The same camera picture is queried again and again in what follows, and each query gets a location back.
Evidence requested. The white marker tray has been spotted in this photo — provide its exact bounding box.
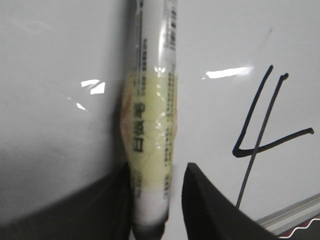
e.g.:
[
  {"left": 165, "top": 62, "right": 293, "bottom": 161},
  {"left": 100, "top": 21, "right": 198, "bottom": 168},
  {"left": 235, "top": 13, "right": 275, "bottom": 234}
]
[{"left": 278, "top": 215, "right": 320, "bottom": 240}]

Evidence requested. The white taped whiteboard marker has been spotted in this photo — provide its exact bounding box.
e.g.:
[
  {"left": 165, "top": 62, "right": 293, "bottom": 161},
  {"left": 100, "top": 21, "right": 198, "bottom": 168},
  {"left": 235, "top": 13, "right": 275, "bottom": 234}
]
[{"left": 120, "top": 0, "right": 178, "bottom": 240}]

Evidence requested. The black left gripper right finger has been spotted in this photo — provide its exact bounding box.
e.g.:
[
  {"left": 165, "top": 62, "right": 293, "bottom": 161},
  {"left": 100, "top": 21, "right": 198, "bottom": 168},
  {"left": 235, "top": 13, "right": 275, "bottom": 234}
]
[{"left": 181, "top": 162, "right": 278, "bottom": 240}]

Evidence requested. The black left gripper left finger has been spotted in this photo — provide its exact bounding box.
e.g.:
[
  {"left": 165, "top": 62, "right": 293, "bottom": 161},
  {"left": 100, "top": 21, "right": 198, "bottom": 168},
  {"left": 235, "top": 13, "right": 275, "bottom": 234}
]
[{"left": 0, "top": 163, "right": 132, "bottom": 240}]

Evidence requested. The large white whiteboard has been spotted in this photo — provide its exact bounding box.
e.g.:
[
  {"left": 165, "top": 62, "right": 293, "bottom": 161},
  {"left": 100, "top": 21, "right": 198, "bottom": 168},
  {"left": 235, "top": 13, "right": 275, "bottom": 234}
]
[{"left": 0, "top": 0, "right": 320, "bottom": 240}]

